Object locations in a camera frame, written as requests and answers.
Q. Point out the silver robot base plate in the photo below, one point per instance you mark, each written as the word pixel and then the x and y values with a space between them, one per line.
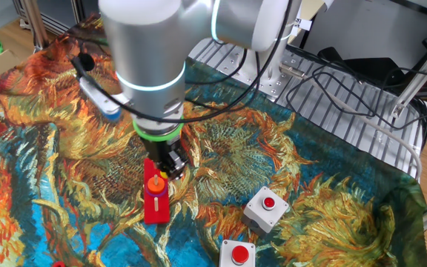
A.
pixel 273 87

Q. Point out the sunflower painting tablecloth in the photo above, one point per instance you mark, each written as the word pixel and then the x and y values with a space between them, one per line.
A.
pixel 235 155

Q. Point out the aluminium frame rail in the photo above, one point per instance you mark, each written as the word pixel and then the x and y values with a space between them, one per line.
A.
pixel 77 9

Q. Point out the white box flat red button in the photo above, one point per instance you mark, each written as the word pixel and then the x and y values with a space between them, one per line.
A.
pixel 258 217

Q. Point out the black office chair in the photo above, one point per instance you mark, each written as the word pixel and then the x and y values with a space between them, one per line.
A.
pixel 376 70

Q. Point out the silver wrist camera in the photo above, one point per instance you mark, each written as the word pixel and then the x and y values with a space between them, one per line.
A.
pixel 100 98

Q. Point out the white box mushroom red button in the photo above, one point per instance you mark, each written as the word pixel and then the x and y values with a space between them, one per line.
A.
pixel 228 256

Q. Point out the white printed tag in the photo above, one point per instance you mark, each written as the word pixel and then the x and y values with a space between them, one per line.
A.
pixel 304 24

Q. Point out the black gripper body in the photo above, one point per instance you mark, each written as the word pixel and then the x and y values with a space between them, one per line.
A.
pixel 165 152

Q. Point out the red Hanoi base with pegs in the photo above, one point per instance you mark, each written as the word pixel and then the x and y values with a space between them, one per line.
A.
pixel 158 217

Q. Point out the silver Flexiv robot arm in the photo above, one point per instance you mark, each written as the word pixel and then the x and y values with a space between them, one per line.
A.
pixel 147 55

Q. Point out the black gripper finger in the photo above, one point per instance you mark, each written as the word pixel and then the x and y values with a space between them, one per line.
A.
pixel 161 167
pixel 176 171

